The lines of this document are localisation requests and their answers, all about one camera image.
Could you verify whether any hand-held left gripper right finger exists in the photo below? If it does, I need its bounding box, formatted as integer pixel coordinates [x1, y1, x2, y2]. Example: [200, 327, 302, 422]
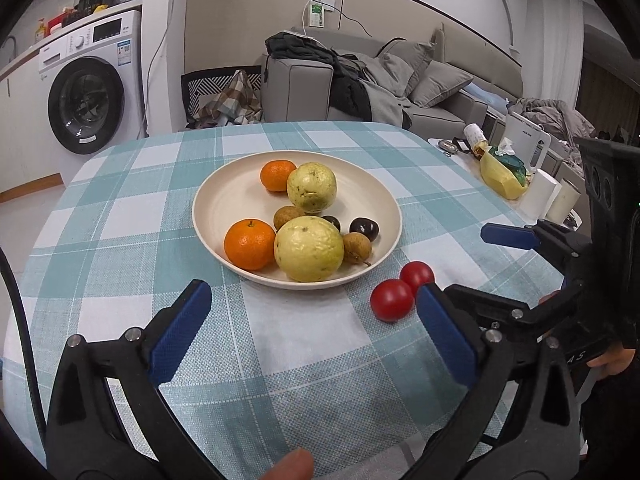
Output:
[400, 282, 583, 480]

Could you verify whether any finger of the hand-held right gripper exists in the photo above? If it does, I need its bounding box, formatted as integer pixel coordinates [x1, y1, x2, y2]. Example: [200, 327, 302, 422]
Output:
[481, 219, 593, 281]
[442, 282, 583, 346]

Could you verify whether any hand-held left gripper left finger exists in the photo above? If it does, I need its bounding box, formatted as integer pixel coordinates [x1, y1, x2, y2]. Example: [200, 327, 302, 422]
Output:
[44, 279, 213, 480]

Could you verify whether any red tomato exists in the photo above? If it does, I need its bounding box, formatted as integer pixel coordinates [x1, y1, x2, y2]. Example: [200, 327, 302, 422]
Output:
[370, 279, 416, 323]
[399, 261, 436, 297]

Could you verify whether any large mandarin orange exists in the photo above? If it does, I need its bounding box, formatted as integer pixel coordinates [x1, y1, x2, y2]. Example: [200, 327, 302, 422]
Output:
[223, 218, 277, 272]

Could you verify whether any brown longan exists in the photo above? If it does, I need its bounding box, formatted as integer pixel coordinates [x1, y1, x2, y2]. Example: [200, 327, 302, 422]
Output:
[342, 232, 373, 267]

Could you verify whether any cream round plate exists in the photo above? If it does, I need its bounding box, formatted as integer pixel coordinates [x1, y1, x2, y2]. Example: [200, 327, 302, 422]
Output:
[192, 150, 403, 289]

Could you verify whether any large yellow-green guava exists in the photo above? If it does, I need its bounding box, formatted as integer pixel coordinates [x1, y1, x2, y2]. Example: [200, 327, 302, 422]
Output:
[274, 215, 346, 283]

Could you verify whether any brown kiwi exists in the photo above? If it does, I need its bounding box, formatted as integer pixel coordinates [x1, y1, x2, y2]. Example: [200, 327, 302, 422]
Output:
[273, 205, 307, 231]

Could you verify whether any person's right forearm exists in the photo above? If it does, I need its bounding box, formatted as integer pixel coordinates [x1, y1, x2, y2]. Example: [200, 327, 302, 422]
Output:
[580, 370, 640, 480]

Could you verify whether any person's right hand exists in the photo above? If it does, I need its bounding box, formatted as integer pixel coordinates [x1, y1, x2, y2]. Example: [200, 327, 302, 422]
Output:
[589, 344, 639, 379]

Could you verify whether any person's left hand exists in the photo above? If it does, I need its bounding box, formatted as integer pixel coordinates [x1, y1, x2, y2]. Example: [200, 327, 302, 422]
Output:
[260, 449, 316, 480]

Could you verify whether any white paper roll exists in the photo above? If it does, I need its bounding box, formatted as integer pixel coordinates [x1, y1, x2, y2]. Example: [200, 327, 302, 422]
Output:
[520, 169, 561, 220]
[547, 178, 583, 226]

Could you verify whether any yellow tissue pouch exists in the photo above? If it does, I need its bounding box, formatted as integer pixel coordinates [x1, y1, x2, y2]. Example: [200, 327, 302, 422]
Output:
[480, 145, 531, 200]

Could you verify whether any grey crumpled bedding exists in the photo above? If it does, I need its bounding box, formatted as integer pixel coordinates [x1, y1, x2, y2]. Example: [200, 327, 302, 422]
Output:
[507, 97, 596, 141]

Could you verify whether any small grey cushion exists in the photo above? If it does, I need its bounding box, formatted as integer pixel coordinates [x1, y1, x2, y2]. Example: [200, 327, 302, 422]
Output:
[410, 60, 475, 108]

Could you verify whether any grey garment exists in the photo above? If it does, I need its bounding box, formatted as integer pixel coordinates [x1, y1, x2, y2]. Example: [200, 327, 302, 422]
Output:
[362, 80, 413, 131]

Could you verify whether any small mandarin orange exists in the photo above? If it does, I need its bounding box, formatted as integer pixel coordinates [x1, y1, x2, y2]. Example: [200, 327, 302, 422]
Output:
[260, 159, 298, 193]

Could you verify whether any small yellow-green guava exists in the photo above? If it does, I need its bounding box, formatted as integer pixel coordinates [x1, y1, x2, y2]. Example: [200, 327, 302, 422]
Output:
[286, 162, 338, 213]

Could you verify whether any white curtain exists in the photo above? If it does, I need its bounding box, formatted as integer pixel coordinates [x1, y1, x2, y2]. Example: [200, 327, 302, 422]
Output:
[520, 0, 586, 111]

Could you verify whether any large grey cushion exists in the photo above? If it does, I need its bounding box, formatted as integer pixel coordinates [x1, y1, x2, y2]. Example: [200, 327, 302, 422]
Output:
[375, 39, 436, 98]

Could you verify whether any plaid cloth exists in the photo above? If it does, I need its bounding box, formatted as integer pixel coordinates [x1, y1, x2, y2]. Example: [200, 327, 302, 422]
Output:
[186, 69, 263, 128]

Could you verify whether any black patterned chair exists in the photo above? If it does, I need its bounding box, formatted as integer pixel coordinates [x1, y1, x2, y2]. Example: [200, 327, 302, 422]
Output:
[180, 67, 263, 131]

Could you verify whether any white washing machine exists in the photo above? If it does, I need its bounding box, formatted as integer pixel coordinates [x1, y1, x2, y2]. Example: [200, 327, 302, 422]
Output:
[39, 9, 148, 156]

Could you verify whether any white kitchen counter cabinet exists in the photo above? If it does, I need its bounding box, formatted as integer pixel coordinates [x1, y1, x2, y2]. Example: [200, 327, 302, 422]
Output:
[0, 35, 66, 196]

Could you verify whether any grey sofa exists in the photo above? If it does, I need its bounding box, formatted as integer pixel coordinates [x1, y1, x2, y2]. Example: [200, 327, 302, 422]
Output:
[260, 27, 523, 146]

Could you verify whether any dark clothes pile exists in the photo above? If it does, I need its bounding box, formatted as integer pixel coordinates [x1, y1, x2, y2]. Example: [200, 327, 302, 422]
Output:
[265, 31, 373, 123]

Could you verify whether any red box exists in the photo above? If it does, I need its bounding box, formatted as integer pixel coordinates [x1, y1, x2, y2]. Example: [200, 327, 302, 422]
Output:
[47, 7, 81, 31]

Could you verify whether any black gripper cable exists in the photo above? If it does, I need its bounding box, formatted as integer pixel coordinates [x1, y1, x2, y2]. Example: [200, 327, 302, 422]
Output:
[0, 247, 48, 411]

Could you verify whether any grey power cable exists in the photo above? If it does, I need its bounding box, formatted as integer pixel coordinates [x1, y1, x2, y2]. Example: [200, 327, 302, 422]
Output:
[140, 0, 181, 138]

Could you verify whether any white wall device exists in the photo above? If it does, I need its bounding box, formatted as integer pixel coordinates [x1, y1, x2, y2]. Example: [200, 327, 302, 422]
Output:
[307, 0, 336, 28]

